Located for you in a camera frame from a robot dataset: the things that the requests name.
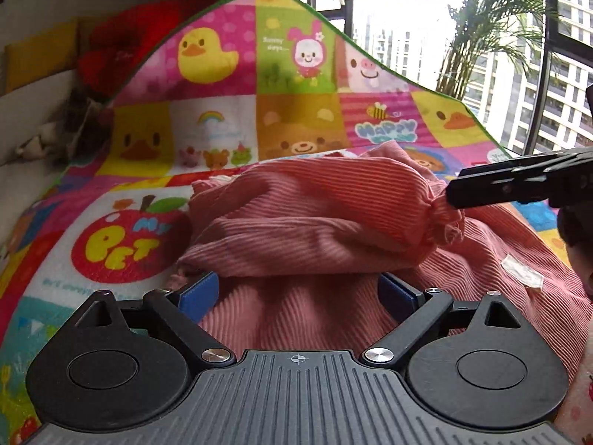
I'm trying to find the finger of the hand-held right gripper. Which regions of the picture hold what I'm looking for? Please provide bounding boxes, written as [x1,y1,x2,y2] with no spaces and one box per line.
[447,167,593,209]
[463,146,593,178]

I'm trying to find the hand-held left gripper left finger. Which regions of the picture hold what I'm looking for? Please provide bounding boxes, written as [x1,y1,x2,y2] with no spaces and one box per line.
[73,273,237,370]

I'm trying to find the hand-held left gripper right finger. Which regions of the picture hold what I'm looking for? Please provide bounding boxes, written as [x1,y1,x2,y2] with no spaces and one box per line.
[361,273,524,372]

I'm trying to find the pink ribbed garment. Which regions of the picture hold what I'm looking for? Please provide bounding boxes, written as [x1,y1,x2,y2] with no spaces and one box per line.
[169,141,593,381]

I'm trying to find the green palm plant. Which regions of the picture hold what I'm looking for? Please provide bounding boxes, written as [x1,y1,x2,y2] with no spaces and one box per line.
[435,0,557,98]

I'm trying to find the cartoon printed play mat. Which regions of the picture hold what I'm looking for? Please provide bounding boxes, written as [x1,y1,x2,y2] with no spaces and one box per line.
[0,0,593,445]

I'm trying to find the white sofa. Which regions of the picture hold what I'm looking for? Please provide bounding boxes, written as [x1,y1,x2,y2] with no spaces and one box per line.
[0,9,116,246]

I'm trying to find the beige crumpled cloth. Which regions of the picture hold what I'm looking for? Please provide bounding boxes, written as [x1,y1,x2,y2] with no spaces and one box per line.
[16,123,66,158]

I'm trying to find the red plush toy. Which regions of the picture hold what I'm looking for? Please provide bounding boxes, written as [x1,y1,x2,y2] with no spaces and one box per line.
[78,0,218,98]

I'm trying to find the yellow cushion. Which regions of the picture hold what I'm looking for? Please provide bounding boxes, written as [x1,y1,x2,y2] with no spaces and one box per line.
[4,19,79,96]

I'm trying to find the black window frame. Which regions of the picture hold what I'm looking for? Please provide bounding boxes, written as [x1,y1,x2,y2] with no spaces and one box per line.
[250,0,593,154]

